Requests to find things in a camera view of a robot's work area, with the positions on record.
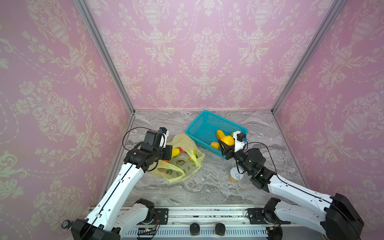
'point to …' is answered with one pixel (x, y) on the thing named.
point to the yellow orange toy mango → (220, 134)
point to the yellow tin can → (235, 176)
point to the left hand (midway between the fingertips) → (171, 150)
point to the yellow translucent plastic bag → (182, 166)
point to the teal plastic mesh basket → (203, 131)
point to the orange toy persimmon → (167, 161)
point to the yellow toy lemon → (175, 152)
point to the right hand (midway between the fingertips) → (224, 138)
